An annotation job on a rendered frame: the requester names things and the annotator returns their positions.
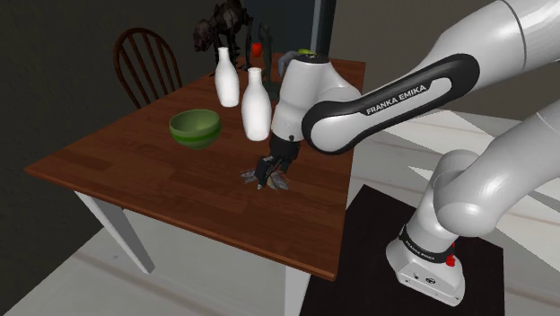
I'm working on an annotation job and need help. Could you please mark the dark green standing figure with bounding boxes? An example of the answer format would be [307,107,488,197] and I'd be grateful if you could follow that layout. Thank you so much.
[257,23,281,101]

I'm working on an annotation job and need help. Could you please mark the grey curved object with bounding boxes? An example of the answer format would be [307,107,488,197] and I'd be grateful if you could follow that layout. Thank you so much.
[276,49,300,79]

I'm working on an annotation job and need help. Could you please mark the green bowl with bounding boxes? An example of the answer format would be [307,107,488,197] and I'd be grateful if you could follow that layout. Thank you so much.
[168,109,223,151]

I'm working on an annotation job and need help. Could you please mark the dark wooden chair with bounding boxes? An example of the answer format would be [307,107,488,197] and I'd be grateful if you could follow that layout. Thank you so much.
[112,27,184,110]

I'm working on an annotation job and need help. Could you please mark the white bottle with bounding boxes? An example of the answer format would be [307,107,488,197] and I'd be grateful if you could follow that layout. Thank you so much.
[241,66,273,143]
[214,46,241,109]

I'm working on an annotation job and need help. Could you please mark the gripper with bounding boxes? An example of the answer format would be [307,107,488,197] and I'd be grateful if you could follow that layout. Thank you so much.
[254,136,302,190]

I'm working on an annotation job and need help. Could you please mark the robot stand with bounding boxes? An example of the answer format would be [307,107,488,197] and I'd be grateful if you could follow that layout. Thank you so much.
[299,183,507,316]

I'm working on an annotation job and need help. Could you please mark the brown wooden table white legs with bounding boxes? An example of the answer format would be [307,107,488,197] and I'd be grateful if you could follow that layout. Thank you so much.
[23,53,367,316]

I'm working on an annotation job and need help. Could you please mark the dark animal skeleton figure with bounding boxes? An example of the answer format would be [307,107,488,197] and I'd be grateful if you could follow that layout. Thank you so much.
[193,0,255,72]

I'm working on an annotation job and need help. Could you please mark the grey spiky object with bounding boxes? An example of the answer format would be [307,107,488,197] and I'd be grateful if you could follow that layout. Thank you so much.
[240,167,291,192]

